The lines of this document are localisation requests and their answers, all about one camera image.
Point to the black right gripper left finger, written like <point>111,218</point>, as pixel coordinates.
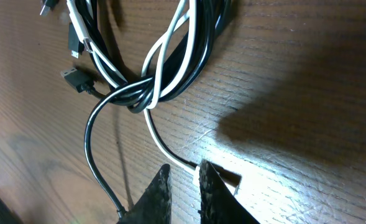
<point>155,204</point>

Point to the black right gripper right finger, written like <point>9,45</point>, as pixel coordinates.
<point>218,205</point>

